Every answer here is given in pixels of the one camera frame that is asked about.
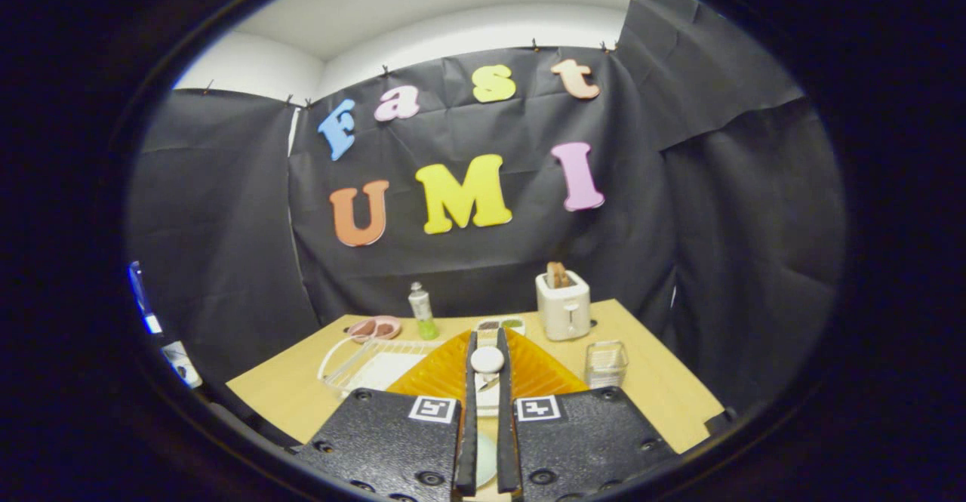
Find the clear bottle with green liquid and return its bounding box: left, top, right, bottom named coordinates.
left=408, top=282, right=439, bottom=340

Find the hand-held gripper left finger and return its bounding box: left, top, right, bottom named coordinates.
left=291, top=328, right=481, bottom=502

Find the white toaster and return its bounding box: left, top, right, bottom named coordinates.
left=535, top=269, right=592, bottom=342

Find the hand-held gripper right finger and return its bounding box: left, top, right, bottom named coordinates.
left=495, top=327, right=681, bottom=502

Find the white drip tray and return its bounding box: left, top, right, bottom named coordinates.
left=351, top=351, right=431, bottom=393

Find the white divided seed container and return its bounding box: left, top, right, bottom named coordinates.
left=475, top=316, right=527, bottom=337

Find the white printed board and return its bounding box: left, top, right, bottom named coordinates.
left=162, top=340, right=203, bottom=390

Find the black backdrop cloth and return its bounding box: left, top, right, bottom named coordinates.
left=125, top=0, right=846, bottom=412

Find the white wire dish rack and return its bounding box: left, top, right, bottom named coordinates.
left=317, top=328, right=500, bottom=417

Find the small pink plate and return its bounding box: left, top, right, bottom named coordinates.
left=346, top=316, right=402, bottom=343

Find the silver wire basket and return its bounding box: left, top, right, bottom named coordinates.
left=584, top=340, right=629, bottom=390

